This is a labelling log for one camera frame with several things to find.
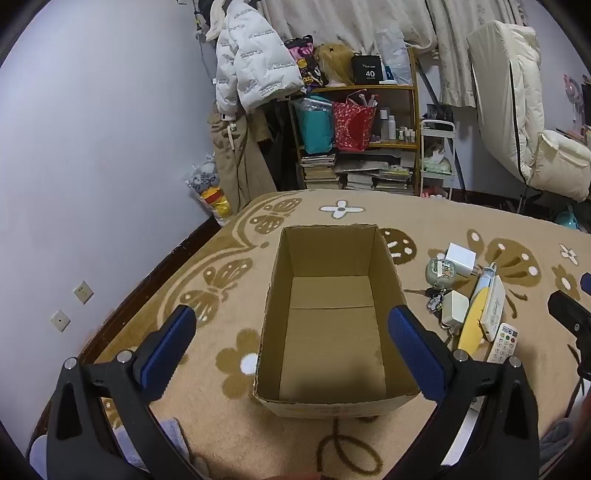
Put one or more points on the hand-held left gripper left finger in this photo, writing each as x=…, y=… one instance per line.
x=168, y=350

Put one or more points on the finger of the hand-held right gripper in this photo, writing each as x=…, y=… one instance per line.
x=586, y=282
x=565, y=309

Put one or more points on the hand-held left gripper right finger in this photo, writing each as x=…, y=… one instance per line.
x=415, y=355

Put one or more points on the bunch of keys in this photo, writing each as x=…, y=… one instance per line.
x=433, y=299

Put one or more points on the white square power bank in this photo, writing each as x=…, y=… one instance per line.
x=455, y=308

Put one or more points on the yellow and green surfboard toy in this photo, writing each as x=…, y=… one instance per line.
x=473, y=318

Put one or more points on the white remote control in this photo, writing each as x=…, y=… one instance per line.
x=504, y=341

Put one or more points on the cream rectangular case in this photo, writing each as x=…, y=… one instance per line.
x=495, y=304

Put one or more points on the cardboard box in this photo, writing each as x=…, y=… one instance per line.
x=332, y=341

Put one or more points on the light blue handheld tube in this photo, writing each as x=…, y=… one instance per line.
x=487, y=277

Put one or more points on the green cartoon earbud case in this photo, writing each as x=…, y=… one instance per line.
x=441, y=272

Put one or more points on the white charger block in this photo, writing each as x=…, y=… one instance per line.
x=461, y=258

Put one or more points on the teal plastic object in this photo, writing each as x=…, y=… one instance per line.
x=565, y=220

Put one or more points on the pale lavender cloth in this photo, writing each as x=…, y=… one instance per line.
x=173, y=436

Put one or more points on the blue-grey cloth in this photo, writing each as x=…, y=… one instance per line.
x=556, y=438

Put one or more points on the beige butterfly printed blanket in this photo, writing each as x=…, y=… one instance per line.
x=438, y=221

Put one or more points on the bag of plush toys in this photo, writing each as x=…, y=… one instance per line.
x=205, y=180

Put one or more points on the green tissue pack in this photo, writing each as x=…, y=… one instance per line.
x=436, y=165

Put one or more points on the pink fan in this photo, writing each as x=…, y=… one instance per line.
x=571, y=90

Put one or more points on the cream recliner chair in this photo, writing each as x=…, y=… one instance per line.
x=526, y=92

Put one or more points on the beige hanging trousers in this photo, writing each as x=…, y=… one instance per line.
x=235, y=161

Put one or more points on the white trolley cart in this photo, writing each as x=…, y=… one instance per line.
x=438, y=131

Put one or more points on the white bottle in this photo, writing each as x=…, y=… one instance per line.
x=383, y=124
x=392, y=128

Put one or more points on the red patterned bag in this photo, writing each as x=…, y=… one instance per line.
x=353, y=127

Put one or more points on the dark hanging garment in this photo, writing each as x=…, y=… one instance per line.
x=279, y=138

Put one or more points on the teal bag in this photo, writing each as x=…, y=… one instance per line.
x=316, y=129

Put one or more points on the beige floral curtain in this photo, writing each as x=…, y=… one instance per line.
x=457, y=55

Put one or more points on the wooden shelf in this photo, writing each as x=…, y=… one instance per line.
x=401, y=88

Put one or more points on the black box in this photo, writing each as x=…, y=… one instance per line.
x=368, y=69

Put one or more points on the blonde wig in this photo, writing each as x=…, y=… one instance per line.
x=337, y=64

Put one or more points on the clear plastic bag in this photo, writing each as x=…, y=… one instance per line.
x=392, y=50

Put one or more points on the white puffer jacket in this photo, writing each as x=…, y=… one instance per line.
x=251, y=60

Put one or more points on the black cartoon print bag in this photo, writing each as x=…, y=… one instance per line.
x=302, y=60

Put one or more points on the white wall socket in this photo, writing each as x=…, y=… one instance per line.
x=83, y=292
x=60, y=320

